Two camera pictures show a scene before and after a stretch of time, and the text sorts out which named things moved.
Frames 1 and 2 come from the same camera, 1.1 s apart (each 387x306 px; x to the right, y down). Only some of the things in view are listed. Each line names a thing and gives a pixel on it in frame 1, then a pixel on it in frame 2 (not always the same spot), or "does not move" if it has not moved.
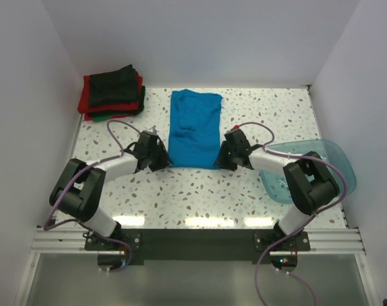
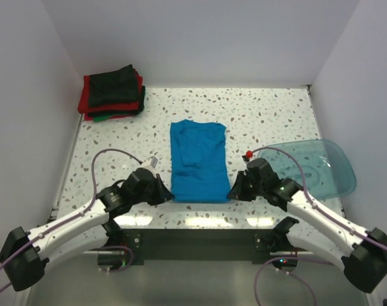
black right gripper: x=228 y=156 to x=244 y=185
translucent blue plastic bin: x=336 y=162 does not move
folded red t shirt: x=83 y=100 does not move
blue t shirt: x=194 y=129 to x=198 y=162
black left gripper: x=155 y=153 to x=158 y=189
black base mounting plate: x=196 y=245 does not move
